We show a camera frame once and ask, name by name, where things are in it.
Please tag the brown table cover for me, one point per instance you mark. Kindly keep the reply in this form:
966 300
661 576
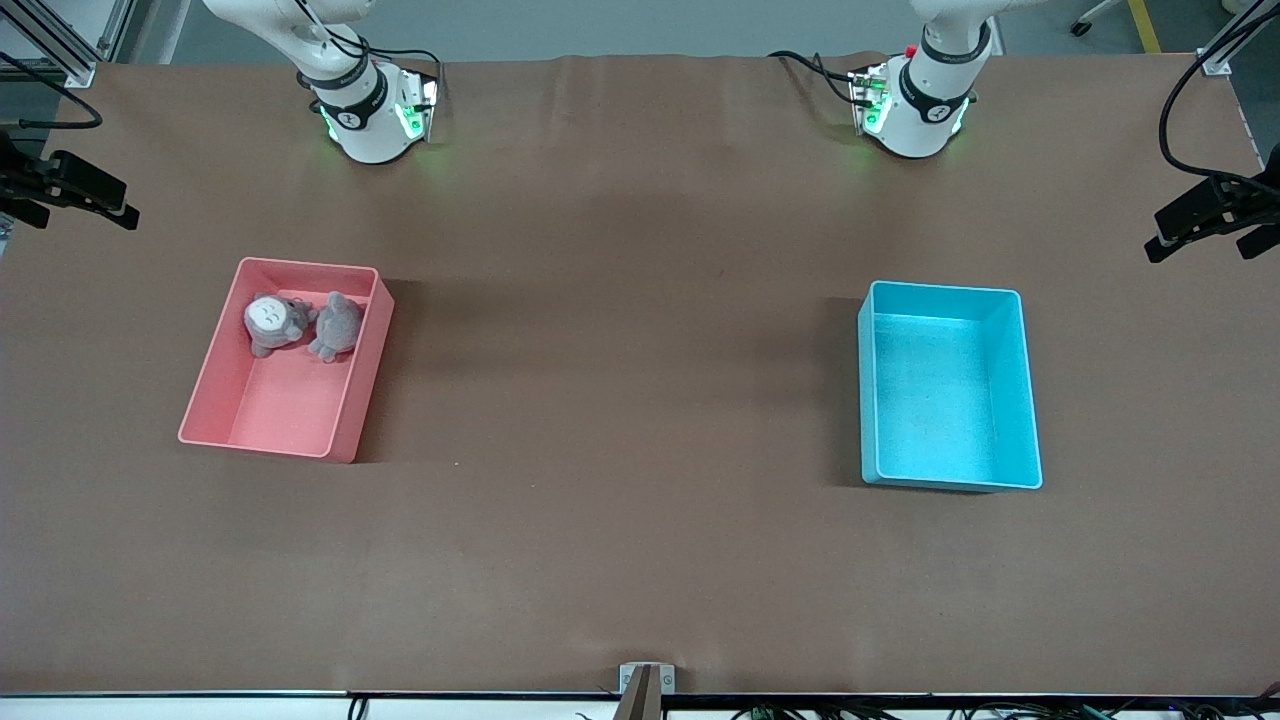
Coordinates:
640 550

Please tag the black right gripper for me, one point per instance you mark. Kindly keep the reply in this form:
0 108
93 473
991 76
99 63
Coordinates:
62 178

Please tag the pink plastic box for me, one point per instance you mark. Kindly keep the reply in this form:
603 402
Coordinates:
290 400

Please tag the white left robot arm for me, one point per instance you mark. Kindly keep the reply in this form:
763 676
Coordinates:
920 120

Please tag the blue plastic box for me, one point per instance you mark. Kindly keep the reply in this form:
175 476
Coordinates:
940 400

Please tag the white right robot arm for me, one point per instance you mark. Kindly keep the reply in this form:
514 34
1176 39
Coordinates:
370 130

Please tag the aluminium frame profile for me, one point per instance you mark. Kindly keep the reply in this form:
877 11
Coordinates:
1225 55
75 68

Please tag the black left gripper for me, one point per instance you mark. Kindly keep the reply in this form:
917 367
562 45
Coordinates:
1216 203

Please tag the silver metal bracket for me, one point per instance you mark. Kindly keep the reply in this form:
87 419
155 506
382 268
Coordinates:
627 678

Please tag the brown post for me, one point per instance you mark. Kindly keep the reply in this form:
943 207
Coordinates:
640 700

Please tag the plain grey plush toy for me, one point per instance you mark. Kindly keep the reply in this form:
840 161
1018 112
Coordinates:
338 325

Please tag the black chair caster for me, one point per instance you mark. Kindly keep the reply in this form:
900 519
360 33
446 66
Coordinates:
1082 27

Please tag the grey plush toy white face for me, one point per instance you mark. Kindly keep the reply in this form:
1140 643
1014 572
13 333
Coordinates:
268 320

